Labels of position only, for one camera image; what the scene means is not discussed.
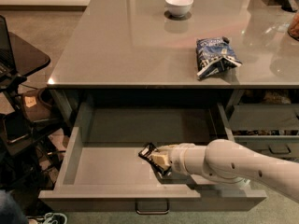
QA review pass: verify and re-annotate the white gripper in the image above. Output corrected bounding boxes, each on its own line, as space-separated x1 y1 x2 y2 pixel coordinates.
151 143 196 175

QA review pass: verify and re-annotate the black rxbar chocolate wrapper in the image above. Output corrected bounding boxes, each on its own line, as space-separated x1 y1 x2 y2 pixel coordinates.
138 143 171 175

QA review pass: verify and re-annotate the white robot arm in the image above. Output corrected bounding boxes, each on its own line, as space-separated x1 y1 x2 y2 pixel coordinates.
149 139 299 202

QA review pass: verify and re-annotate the open grey top drawer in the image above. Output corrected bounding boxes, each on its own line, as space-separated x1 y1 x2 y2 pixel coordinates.
39 103 266 212

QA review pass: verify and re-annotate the grey middle right drawer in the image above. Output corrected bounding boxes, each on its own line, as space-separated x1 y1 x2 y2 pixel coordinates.
229 104 299 159

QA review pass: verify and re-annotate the brown object at counter edge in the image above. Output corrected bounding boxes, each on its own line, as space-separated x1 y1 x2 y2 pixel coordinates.
288 13 299 40

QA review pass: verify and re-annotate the blue chip bag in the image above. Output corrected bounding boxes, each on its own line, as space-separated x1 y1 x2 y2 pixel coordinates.
196 36 242 80

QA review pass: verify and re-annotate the black and white sneaker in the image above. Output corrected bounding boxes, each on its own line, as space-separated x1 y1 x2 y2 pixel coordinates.
28 213 67 224

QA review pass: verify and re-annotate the white ceramic bowl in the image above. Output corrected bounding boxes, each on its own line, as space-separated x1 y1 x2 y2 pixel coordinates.
165 0 193 17

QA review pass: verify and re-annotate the person's blue jeans leg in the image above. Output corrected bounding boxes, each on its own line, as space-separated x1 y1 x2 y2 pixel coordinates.
0 190 28 224

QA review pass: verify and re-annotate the black laptop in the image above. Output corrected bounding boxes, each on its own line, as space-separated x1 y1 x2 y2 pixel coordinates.
0 14 17 79

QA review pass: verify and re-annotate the metal drawer handle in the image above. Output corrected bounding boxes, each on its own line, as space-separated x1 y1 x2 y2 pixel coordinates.
135 200 170 215

